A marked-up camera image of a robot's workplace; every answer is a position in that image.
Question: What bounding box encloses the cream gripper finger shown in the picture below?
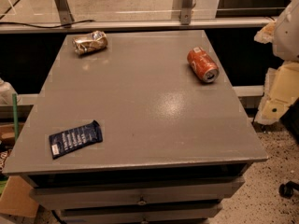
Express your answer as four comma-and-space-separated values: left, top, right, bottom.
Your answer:
254, 62, 299, 125
254, 21, 276, 44

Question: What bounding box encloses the blue rxbar blueberry wrapper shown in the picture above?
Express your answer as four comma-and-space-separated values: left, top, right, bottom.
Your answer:
49, 120, 103, 160

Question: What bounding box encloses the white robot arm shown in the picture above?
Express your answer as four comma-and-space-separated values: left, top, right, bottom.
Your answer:
254, 0, 299, 125

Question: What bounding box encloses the orange soda can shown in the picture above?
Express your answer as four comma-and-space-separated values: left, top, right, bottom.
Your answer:
187, 47, 220, 83

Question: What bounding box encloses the crumpled gold foil can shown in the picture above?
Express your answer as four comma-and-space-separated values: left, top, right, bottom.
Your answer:
72, 31, 108, 55

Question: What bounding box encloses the black chair caster wheel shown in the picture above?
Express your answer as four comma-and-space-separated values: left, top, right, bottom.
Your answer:
278, 181, 299, 199

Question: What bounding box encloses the grey drawer cabinet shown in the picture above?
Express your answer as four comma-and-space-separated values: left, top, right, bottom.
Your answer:
5, 31, 267, 224

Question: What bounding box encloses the green pole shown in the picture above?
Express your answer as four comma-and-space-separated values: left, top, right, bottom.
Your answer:
12, 93, 19, 142

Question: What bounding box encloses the white plastic bottle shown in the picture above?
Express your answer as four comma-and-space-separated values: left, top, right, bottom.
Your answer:
0, 78, 17, 105

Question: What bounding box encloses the brown cardboard box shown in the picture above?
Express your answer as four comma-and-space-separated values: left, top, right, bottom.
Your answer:
0, 176, 39, 218

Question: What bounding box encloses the right metal bracket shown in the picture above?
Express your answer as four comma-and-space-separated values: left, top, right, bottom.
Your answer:
180, 0, 193, 25

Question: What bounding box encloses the metal bracket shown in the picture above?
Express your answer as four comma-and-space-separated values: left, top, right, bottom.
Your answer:
180, 0, 193, 25
54, 0, 75, 28

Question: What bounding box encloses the left metal bracket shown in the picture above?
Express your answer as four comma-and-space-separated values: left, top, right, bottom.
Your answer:
54, 0, 75, 28

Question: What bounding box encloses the black cable on ledge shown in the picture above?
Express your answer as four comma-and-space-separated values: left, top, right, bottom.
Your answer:
0, 19, 96, 29

